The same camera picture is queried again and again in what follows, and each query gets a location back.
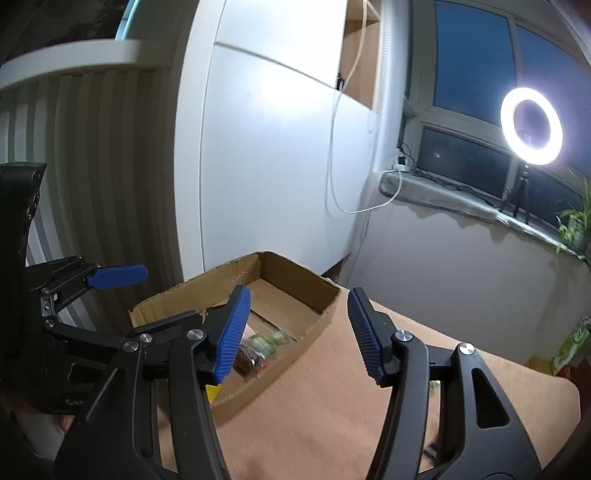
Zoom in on white wardrobe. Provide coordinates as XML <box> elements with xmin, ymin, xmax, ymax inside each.
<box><xmin>173</xmin><ymin>0</ymin><xmax>384</xmax><ymax>284</ymax></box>

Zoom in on white cable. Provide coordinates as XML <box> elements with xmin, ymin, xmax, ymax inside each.
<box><xmin>329</xmin><ymin>0</ymin><xmax>402</xmax><ymax>214</ymax></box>

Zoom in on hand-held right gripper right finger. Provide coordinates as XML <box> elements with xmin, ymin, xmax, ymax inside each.
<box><xmin>346</xmin><ymin>286</ymin><xmax>542</xmax><ymax>480</ymax></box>

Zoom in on potted spider plant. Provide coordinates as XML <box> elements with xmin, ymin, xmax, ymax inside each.
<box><xmin>554</xmin><ymin>178</ymin><xmax>591</xmax><ymax>264</ymax></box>

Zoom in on black cables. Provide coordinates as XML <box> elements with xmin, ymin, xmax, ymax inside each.
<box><xmin>399</xmin><ymin>143</ymin><xmax>504</xmax><ymax>201</ymax></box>

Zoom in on green round candy packet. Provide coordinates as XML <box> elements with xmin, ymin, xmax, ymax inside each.
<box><xmin>249</xmin><ymin>330</ymin><xmax>296</xmax><ymax>358</ymax></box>

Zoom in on green printed bag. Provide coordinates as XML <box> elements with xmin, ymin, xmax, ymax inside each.
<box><xmin>551</xmin><ymin>316</ymin><xmax>591</xmax><ymax>374</ymax></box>

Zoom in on beige table cloth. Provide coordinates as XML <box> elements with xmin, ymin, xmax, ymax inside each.
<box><xmin>157</xmin><ymin>295</ymin><xmax>581</xmax><ymax>480</ymax></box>

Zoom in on dark snack red-ended wrapper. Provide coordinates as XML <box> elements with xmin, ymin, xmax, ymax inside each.
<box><xmin>233</xmin><ymin>344</ymin><xmax>278</xmax><ymax>374</ymax></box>

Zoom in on ring light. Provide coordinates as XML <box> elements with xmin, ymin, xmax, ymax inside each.
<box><xmin>500</xmin><ymin>86</ymin><xmax>565</xmax><ymax>166</ymax></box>

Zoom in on grey vertical pipe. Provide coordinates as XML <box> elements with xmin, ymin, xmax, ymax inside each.
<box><xmin>374</xmin><ymin>0</ymin><xmax>411</xmax><ymax>174</ymax></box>

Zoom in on black tripod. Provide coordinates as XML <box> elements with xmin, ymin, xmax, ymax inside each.
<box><xmin>501</xmin><ymin>164</ymin><xmax>532</xmax><ymax>224</ymax></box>

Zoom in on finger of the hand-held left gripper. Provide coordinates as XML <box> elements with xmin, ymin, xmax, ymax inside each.
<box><xmin>27</xmin><ymin>255</ymin><xmax>149</xmax><ymax>306</ymax></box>
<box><xmin>41</xmin><ymin>302</ymin><xmax>207</xmax><ymax>357</ymax></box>

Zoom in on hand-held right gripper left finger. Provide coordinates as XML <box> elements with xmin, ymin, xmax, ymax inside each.
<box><xmin>52</xmin><ymin>284</ymin><xmax>253</xmax><ymax>480</ymax></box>

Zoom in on window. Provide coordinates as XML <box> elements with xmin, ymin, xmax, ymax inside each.
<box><xmin>402</xmin><ymin>0</ymin><xmax>591</xmax><ymax>217</ymax></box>

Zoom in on cardboard box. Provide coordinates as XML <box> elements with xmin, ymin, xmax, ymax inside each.
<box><xmin>129</xmin><ymin>250</ymin><xmax>341</xmax><ymax>425</ymax></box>

